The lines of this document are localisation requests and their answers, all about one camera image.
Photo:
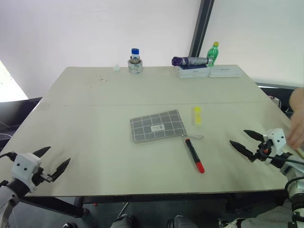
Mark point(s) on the black and red marker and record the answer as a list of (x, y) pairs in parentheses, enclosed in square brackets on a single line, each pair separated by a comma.
[(194, 154)]

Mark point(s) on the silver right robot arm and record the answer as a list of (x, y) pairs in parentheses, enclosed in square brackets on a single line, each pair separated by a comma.
[(297, 188)]

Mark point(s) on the flat white box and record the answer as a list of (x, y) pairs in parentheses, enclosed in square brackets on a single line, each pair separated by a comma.
[(225, 70)]

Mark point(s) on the light wooden strip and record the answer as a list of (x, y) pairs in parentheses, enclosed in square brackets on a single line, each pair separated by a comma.
[(300, 152)]

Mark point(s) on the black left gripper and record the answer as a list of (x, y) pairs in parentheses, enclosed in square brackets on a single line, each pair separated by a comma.
[(39, 177)]

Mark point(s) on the dark clutter beside table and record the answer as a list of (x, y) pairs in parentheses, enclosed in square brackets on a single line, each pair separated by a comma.
[(280, 104)]

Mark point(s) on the small white plastic object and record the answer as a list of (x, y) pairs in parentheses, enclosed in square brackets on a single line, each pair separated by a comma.
[(116, 68)]

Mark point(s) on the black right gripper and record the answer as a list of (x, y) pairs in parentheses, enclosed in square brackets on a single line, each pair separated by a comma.
[(263, 150)]

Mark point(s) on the grey checked pencil pouch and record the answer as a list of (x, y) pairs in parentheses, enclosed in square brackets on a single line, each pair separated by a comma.
[(156, 126)]

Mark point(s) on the blue capped clear bottle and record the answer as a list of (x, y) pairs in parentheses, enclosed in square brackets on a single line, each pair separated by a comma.
[(135, 55)]

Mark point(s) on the white and blue box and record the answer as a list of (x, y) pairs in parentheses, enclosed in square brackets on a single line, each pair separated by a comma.
[(193, 71)]

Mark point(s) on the green bottle yellow cap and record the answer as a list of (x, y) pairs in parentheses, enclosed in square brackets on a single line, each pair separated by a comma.
[(212, 55)]

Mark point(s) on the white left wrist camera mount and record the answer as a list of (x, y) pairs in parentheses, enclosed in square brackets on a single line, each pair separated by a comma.
[(23, 165)]

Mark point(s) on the person's bare hand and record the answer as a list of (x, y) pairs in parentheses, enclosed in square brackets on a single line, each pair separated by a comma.
[(297, 130)]

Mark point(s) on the dark rounded shape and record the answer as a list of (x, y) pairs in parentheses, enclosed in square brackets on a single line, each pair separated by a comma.
[(181, 222), (124, 221), (69, 225)]

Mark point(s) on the white tape roll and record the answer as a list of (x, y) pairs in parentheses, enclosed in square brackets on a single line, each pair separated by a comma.
[(135, 67)]

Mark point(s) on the purple folded umbrella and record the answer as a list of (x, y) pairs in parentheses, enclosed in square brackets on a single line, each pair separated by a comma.
[(187, 61)]

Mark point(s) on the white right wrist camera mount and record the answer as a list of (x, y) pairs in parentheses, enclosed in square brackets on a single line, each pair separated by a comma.
[(276, 140)]

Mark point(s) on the light grey cloth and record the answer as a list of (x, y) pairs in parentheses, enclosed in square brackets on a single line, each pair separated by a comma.
[(261, 218)]

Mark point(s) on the dark grey pillar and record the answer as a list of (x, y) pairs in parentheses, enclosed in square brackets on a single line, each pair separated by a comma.
[(200, 28)]

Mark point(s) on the yellow highlighter pen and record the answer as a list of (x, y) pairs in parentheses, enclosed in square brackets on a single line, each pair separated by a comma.
[(197, 116)]

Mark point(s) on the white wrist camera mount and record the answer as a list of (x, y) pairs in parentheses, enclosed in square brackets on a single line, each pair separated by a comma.
[(276, 140), (23, 165)]

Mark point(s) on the person's bare forearm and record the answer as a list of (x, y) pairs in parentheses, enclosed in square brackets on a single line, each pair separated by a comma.
[(298, 98)]

